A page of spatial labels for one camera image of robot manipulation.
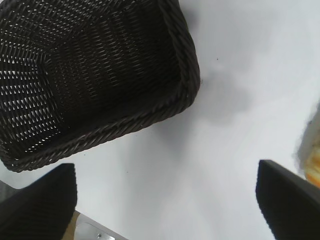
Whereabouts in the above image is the long striped bread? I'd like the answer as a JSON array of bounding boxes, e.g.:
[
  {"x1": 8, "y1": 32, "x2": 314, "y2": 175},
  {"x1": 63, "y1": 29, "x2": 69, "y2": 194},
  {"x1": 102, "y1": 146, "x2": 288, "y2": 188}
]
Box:
[{"x1": 297, "y1": 101, "x2": 320, "y2": 187}]

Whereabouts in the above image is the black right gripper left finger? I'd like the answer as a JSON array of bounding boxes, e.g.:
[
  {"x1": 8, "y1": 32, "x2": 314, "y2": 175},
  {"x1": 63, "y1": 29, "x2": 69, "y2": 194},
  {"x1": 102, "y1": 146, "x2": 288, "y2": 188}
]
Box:
[{"x1": 0, "y1": 163, "x2": 78, "y2": 240}]

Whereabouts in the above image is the silver metal bracket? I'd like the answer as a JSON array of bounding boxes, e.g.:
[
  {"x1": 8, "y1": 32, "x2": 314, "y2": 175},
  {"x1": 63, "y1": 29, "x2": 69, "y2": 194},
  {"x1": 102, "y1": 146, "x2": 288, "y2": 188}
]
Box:
[{"x1": 73, "y1": 210, "x2": 131, "y2": 240}]

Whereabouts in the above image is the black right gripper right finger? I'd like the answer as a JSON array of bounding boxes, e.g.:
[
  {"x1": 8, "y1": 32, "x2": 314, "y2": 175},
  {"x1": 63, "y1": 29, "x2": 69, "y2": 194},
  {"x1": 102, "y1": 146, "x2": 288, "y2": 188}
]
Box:
[{"x1": 255, "y1": 159, "x2": 320, "y2": 240}]

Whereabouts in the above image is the dark brown woven basket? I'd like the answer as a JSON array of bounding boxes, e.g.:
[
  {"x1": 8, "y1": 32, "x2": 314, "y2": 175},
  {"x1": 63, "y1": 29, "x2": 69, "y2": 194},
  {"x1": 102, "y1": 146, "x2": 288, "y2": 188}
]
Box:
[{"x1": 0, "y1": 0, "x2": 201, "y2": 174}]

